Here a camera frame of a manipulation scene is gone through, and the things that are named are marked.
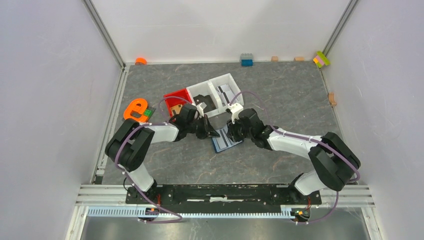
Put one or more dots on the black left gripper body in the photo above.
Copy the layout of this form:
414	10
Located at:
197	127

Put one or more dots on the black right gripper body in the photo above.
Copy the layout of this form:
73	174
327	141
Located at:
243	133

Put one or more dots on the white card with stripe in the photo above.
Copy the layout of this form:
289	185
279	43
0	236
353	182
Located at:
222	142

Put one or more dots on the blue card holder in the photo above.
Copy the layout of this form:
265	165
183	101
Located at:
213	140

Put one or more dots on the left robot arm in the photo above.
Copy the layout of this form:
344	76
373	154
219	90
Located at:
129	145

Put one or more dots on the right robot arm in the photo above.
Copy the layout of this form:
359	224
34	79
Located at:
334	164

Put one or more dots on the white cards in bin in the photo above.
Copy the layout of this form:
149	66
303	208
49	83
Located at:
225	93

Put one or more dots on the white bin with cards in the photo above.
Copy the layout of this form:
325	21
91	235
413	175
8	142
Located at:
226	79

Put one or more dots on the tan object in red bin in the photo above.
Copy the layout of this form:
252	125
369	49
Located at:
176	109

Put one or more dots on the red bin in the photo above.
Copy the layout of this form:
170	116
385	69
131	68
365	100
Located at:
179	97

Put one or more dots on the black wallets in bin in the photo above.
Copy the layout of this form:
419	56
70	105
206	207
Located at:
206	99

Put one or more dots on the white bin with wallets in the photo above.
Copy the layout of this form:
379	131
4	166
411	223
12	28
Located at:
205	94

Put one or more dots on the green toy block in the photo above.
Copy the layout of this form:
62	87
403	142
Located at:
149	112

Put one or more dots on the orange letter-shaped toy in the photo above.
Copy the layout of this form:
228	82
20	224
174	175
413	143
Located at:
135	110

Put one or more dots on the blue grey toy brick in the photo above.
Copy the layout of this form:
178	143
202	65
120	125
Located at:
246	59

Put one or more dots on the orange round toy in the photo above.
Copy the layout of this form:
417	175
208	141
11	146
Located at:
140	61

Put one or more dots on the flat tan wooden block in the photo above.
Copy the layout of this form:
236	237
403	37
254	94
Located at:
299	59

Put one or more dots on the curved wooden block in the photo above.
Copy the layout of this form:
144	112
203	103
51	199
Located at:
331	99

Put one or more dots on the multicolour brick stack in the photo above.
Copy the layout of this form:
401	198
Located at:
321	60

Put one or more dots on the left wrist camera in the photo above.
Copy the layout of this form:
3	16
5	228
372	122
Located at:
200	108

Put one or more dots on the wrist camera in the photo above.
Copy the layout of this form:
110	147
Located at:
200	108
235	109

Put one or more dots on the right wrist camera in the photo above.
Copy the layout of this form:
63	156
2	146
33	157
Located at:
235	109

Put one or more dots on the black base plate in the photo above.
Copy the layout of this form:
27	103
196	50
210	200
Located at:
279	194

